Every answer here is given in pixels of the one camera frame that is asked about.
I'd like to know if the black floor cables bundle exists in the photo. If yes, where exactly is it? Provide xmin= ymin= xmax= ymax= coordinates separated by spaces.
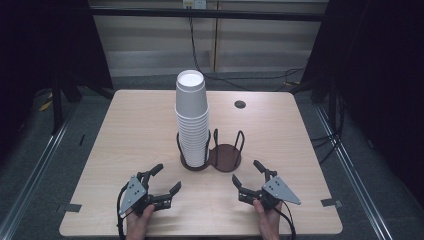
xmin=309 ymin=96 xmax=345 ymax=165

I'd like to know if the metal floor rail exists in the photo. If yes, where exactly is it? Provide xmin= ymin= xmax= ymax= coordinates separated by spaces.
xmin=314 ymin=105 xmax=398 ymax=240
xmin=0 ymin=108 xmax=78 ymax=240

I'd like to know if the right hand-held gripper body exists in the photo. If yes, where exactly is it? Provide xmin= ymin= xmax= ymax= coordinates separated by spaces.
xmin=247 ymin=169 xmax=302 ymax=212

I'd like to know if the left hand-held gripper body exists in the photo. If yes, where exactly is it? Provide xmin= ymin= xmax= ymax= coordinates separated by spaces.
xmin=118 ymin=171 xmax=162 ymax=216

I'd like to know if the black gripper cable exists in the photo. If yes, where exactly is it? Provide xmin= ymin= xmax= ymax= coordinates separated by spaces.
xmin=115 ymin=182 xmax=132 ymax=240
xmin=273 ymin=200 xmax=298 ymax=240

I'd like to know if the stack of white paper cups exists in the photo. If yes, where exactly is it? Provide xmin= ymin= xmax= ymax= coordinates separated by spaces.
xmin=174 ymin=69 xmax=210 ymax=168

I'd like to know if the grey floor tape strip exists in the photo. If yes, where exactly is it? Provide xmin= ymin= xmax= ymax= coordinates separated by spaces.
xmin=320 ymin=197 xmax=344 ymax=208
xmin=55 ymin=202 xmax=83 ymax=214

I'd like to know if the person's left hand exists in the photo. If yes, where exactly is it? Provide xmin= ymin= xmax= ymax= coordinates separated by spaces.
xmin=125 ymin=204 xmax=156 ymax=240

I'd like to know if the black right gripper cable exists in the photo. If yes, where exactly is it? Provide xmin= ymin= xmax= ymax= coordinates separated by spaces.
xmin=273 ymin=200 xmax=298 ymax=240

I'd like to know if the black horizontal bar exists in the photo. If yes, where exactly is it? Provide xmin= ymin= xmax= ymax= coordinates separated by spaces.
xmin=89 ymin=7 xmax=325 ymax=23

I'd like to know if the person's right hand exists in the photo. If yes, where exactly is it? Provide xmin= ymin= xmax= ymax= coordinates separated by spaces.
xmin=252 ymin=199 xmax=283 ymax=240

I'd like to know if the yellow floor tape piece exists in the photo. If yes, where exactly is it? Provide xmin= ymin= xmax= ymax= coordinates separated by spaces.
xmin=37 ymin=99 xmax=54 ymax=113

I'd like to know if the dark brown double cup holder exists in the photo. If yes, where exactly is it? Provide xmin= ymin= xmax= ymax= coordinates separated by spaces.
xmin=175 ymin=128 xmax=246 ymax=173

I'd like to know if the long black wall cable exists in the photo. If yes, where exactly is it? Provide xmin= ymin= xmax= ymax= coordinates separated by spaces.
xmin=187 ymin=8 xmax=305 ymax=93

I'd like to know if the white wall outlet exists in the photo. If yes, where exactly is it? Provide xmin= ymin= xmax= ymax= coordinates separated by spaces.
xmin=182 ymin=0 xmax=208 ymax=10

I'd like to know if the black metal stand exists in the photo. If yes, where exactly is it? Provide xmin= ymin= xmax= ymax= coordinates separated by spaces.
xmin=50 ymin=74 xmax=65 ymax=136

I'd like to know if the dark curtain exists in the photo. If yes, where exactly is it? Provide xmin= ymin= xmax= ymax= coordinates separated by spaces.
xmin=299 ymin=0 xmax=424 ymax=209
xmin=0 ymin=0 xmax=115 ymax=164

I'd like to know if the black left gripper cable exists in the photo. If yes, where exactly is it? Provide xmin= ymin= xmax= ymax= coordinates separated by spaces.
xmin=115 ymin=182 xmax=132 ymax=240

